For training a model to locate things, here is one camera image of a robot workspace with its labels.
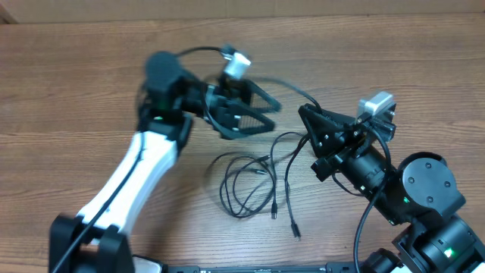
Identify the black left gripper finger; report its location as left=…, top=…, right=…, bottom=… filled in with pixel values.
left=217, top=102, right=275, bottom=140
left=242, top=79, right=281, bottom=113

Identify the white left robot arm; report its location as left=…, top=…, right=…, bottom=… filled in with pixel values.
left=48, top=47, right=281, bottom=272

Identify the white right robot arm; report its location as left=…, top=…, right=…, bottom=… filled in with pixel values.
left=299, top=102, right=484, bottom=272

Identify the black USB cable bundle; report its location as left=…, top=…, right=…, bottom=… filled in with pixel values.
left=204, top=130, right=310, bottom=242

